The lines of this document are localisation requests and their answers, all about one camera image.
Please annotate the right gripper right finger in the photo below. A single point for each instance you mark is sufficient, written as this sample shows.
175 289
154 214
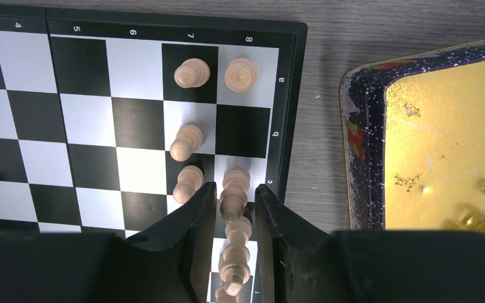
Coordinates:
301 263

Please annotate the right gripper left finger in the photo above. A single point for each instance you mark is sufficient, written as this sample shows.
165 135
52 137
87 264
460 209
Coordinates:
167 262

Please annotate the light wooden chess piece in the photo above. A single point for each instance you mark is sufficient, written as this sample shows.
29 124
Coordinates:
189 180
192 73
234 198
233 268
238 233
188 140
241 75

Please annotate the gold tin box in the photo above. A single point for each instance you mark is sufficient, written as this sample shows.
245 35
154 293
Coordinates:
414 141

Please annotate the black and white chessboard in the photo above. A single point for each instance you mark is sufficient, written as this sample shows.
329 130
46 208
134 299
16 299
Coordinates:
89 109

